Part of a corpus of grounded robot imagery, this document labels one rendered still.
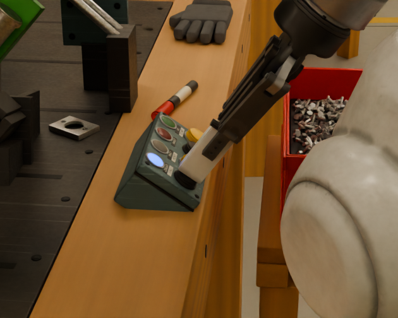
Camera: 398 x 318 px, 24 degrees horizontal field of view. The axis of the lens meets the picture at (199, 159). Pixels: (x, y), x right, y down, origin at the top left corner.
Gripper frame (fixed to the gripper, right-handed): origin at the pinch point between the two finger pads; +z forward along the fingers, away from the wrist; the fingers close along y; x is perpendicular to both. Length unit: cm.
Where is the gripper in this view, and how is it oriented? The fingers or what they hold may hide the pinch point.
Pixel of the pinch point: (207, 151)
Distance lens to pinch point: 100.2
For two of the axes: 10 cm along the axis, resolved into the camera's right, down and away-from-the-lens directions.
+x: -8.1, -5.5, -1.7
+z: -5.7, 7.1, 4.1
